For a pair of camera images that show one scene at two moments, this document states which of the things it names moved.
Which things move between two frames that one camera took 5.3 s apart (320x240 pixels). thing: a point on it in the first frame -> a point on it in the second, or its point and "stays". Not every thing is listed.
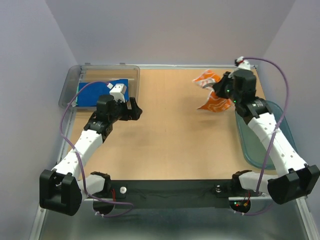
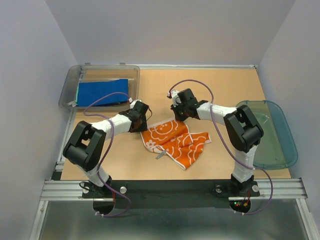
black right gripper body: [226, 88] -> [180, 112]
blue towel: [88, 93] stays
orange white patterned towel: [214, 103] -> [173, 137]
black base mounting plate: [173, 193] stays
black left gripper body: [120, 113] -> [143, 126]
